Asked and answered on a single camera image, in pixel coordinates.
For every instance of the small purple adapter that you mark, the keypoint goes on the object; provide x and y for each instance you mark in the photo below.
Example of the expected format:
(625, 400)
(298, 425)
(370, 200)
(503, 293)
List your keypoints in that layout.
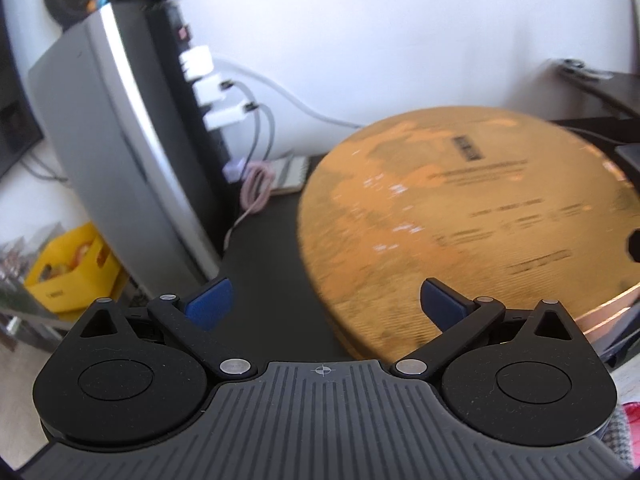
(234, 170)

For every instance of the red apple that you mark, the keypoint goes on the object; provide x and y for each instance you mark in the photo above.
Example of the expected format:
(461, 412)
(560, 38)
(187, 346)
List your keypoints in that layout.
(80, 256)

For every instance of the round gold box lid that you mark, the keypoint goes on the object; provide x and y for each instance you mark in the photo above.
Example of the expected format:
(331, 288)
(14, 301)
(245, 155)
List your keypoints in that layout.
(450, 220)

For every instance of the black power strip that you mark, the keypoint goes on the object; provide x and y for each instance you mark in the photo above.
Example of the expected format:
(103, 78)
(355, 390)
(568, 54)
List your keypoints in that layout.
(220, 150)

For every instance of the spiral notepad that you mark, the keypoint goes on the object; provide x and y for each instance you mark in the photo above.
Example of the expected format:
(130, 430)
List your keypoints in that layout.
(290, 175)

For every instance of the grey monitor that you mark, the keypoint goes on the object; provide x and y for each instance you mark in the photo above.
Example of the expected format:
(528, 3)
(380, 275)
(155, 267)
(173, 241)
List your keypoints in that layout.
(110, 135)

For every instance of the dark brown shelf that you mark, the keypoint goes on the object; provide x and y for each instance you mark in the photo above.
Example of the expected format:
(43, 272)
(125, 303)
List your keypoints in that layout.
(610, 92)

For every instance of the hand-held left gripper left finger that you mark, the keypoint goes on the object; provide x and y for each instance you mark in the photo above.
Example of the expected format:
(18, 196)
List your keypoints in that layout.
(210, 305)

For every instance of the black desktop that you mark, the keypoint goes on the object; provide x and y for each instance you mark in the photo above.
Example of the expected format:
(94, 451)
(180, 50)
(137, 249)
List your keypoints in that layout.
(270, 260)

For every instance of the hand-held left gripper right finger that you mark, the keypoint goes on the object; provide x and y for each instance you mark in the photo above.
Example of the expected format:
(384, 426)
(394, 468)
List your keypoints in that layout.
(440, 305)

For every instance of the dark screen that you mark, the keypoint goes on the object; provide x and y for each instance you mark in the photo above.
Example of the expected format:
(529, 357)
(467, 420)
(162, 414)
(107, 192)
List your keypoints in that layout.
(15, 110)

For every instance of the yellow plastic crate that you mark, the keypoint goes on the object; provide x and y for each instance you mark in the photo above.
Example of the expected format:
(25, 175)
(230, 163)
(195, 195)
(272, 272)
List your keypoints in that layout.
(65, 285)

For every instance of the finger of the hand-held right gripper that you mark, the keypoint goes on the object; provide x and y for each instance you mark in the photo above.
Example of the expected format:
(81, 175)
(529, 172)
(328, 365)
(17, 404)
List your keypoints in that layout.
(634, 246)

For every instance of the white charger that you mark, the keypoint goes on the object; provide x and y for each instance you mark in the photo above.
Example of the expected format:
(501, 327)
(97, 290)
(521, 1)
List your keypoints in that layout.
(207, 89)
(222, 116)
(196, 60)

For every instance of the dark grey flat device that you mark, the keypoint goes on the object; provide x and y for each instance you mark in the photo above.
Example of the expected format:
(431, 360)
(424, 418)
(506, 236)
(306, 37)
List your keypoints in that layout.
(630, 157)

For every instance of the grey knit cloth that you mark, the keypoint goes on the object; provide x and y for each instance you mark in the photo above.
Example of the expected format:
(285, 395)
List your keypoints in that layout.
(625, 435)

